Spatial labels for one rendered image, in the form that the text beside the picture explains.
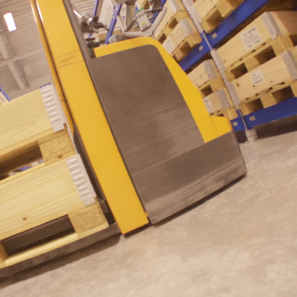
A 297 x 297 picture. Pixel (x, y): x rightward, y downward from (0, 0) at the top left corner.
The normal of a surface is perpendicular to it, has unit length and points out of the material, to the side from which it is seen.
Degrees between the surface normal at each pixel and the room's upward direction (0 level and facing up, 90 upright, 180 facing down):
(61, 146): 90
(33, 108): 90
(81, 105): 90
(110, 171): 90
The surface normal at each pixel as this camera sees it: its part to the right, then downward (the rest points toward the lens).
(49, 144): 0.26, -0.11
